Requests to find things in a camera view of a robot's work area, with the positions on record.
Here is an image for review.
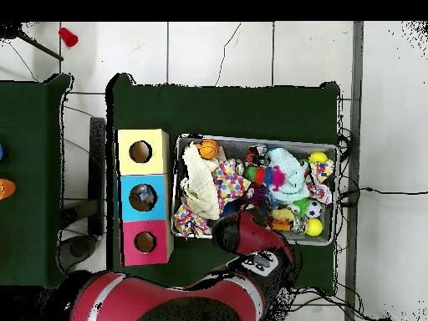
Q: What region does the cream muslin cloth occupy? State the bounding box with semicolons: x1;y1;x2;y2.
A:
181;141;222;220

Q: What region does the mint muslin cloth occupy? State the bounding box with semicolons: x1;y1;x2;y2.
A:
267;147;310;205

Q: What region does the wooden box with three holes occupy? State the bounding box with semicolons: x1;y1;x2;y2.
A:
115;128;175;268

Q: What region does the shallow clear mesh bin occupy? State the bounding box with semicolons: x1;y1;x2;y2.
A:
170;133;340;247

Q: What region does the orange toy basketball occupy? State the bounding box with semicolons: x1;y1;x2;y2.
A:
198;139;220;161

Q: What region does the crushed black drink can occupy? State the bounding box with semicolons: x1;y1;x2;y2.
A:
246;144;269;166

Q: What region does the multicolour spiky caterpillar toy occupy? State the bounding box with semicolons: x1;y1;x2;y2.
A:
245;165;287;191

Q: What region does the dark green tablecloth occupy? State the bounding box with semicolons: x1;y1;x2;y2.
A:
105;73;341;294

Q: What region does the yellow ball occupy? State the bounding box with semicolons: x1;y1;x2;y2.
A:
304;217;324;237
308;150;329;165

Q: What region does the white colourful patterned cloth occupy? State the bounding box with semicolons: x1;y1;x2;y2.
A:
304;159;335;205

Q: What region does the black upright stand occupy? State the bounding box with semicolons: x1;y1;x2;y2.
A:
88;116;106;235

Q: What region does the grey rounded base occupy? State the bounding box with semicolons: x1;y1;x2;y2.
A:
59;233;99;273

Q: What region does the side table with green cloth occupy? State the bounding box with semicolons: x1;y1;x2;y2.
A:
0;74;76;289

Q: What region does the red plastic cup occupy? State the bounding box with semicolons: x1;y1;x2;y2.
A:
58;27;79;48

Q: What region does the orange toy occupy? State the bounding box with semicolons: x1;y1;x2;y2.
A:
0;178;17;201

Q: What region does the black tripod leg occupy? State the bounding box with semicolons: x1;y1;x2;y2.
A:
0;23;64;62

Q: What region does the black cable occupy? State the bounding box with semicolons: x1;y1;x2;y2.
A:
338;186;428;206

